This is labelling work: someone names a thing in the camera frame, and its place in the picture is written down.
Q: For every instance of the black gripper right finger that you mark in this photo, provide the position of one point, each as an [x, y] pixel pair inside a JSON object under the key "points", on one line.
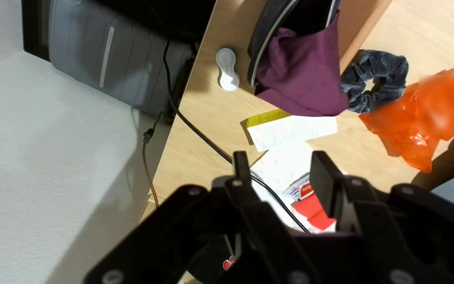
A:
{"points": [[363, 198]]}

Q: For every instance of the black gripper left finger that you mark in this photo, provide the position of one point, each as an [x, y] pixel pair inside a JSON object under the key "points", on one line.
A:
{"points": [[184, 210]]}

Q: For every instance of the white box with yellow edge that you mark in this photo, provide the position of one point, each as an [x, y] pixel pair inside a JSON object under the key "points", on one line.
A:
{"points": [[290, 131]]}

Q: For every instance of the maroon round object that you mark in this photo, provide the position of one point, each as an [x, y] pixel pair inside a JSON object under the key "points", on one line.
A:
{"points": [[300, 79]]}

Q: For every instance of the red plastic case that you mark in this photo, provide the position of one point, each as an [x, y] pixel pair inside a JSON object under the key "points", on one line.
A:
{"points": [[311, 209]]}

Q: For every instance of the black cap with red badge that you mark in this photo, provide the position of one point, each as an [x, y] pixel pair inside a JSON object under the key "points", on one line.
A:
{"points": [[211, 262]]}

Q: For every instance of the small white red tube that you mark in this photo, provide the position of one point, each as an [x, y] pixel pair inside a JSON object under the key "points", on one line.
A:
{"points": [[296, 188]]}

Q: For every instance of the white paper towel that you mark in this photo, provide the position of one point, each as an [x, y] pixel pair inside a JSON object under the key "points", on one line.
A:
{"points": [[284, 168]]}

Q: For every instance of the orange plastic bag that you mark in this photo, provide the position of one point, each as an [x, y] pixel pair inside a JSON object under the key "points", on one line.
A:
{"points": [[421, 120]]}

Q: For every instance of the dark blue scrunchie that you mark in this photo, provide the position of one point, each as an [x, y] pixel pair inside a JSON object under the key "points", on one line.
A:
{"points": [[353, 84]]}

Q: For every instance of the brown wooden block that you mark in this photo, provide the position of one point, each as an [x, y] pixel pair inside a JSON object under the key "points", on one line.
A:
{"points": [[358, 21]]}

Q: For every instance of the dark grey computer case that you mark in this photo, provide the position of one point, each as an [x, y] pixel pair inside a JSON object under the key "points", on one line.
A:
{"points": [[106, 53]]}

